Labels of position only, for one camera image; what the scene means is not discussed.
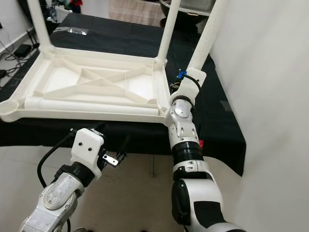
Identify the black power strip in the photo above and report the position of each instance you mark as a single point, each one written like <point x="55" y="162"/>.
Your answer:
<point x="5" y="73"/>

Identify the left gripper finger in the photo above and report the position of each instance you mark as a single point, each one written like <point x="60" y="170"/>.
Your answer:
<point x="122" y="147"/>

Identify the grey metal table frame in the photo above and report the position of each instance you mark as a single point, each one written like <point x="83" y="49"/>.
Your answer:
<point x="152" y="166"/>

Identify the white plastic children table top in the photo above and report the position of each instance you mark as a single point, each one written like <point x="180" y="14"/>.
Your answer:
<point x="140" y="84"/>

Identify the beige cloth covered bench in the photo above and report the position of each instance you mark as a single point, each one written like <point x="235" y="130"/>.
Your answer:
<point x="135" y="13"/>

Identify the white plastic table leg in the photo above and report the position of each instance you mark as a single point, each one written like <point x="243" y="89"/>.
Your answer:
<point x="169" y="26"/>
<point x="207" y="34"/>
<point x="38" y="21"/>
<point x="91" y="106"/>

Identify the clear tape strip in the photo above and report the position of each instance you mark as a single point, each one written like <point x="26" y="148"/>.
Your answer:
<point x="70" y="30"/>

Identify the teal cloth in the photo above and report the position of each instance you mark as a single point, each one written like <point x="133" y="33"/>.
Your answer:
<point x="63" y="3"/>

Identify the small grey tape piece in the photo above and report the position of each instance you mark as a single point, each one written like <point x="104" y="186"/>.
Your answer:
<point x="225" y="106"/>

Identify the clear plastic bag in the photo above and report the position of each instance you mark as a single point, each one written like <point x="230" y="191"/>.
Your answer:
<point x="60" y="13"/>

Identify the clear plastic storage box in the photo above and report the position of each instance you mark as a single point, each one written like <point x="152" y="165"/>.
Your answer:
<point x="198" y="5"/>

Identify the black power brick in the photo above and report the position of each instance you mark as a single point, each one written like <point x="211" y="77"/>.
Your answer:
<point x="22" y="50"/>

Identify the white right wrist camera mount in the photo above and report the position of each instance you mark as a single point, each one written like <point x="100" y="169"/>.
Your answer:
<point x="188" y="93"/>

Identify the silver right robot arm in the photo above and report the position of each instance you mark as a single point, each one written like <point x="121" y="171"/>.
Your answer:
<point x="183" y="130"/>

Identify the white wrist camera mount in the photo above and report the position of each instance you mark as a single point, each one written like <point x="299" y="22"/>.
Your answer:
<point x="88" y="144"/>
<point x="188" y="93"/>

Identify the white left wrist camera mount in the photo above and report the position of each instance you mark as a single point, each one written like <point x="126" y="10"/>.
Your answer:
<point x="88" y="144"/>

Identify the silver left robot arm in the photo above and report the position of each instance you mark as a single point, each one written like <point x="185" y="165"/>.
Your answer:
<point x="58" y="195"/>

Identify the red cloth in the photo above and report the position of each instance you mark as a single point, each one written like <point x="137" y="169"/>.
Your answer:
<point x="76" y="6"/>

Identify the black open suitcase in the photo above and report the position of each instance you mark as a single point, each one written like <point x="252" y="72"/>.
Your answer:
<point x="24" y="9"/>

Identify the black round bowl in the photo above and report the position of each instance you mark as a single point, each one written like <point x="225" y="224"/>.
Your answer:
<point x="193" y="21"/>

